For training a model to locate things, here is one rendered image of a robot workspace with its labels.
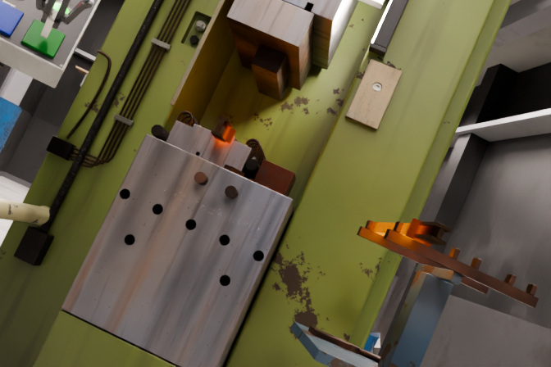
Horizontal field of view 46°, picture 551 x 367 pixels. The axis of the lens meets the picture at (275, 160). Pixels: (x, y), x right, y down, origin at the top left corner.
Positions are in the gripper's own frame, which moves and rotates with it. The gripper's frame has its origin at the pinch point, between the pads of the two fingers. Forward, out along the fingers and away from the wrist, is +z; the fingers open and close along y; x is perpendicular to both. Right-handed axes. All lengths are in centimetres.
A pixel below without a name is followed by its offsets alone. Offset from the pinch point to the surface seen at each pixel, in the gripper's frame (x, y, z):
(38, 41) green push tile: -1.6, -0.5, 5.4
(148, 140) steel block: -10.8, 30.9, 8.2
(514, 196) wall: 279, 423, 249
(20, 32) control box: -1.1, -4.7, 6.1
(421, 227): -36, 72, -42
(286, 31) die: 22, 49, -13
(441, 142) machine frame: 41, 121, 11
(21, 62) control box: -5.4, -1.8, 10.4
